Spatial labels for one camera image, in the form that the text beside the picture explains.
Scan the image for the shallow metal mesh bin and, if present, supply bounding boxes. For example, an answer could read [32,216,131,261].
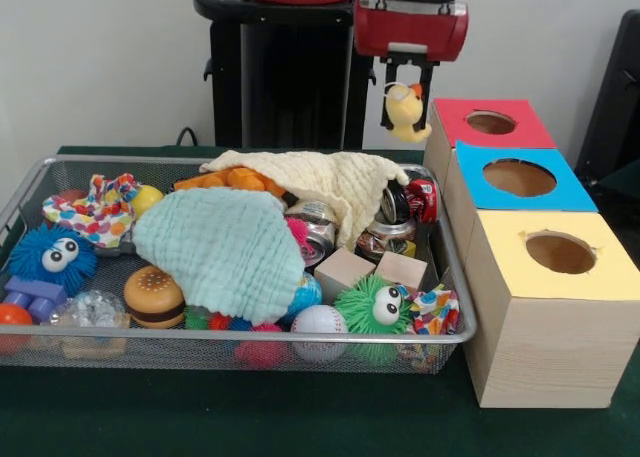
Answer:
[0,155,478,374]

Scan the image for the black upright panel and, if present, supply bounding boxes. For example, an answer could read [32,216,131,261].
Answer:
[574,9,640,178]

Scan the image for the light blue muslin cloth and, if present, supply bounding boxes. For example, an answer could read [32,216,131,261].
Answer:
[132,186,305,324]

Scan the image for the yellow rubber duck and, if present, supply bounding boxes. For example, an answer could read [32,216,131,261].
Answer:
[383,82,432,142]

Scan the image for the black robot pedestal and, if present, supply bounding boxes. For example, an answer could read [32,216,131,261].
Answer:
[193,0,401,151]

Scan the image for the plain wooden cube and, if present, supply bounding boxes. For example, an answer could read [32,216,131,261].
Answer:
[375,250,429,291]
[313,248,377,303]

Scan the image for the purple plastic toy brick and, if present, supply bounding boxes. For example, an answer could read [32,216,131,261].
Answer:
[3,275,69,323]

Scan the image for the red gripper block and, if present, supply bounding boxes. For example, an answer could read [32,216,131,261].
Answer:
[353,0,470,131]

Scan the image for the wooden box with three holes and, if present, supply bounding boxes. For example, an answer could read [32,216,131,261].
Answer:
[423,96,640,409]

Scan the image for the green fuzzy googly-eyed toy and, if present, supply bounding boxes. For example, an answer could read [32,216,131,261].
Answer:
[333,275,415,336]

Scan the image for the white toy baseball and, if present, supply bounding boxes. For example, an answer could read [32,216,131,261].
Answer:
[290,304,349,362]

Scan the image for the blue fuzzy googly-eyed toy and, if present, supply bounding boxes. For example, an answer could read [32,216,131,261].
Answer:
[7,223,99,297]

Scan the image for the toy hamburger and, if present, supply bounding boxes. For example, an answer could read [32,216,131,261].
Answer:
[123,265,186,330]

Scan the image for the cream muslin cloth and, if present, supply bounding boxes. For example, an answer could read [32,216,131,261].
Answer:
[198,149,410,251]

